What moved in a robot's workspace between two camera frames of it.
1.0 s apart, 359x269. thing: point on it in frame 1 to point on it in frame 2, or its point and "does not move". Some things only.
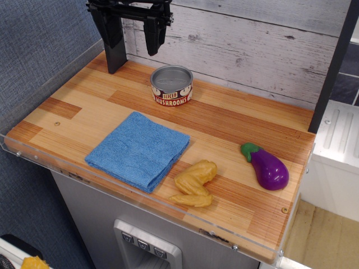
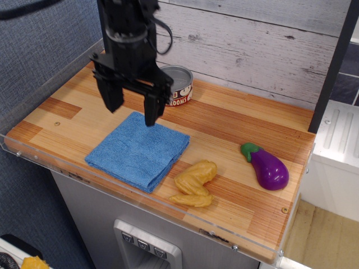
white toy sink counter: [331, 177] does not move
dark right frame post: [335, 65] does not move
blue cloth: [138, 152] does not move
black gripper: [155, 28] to [132, 61]
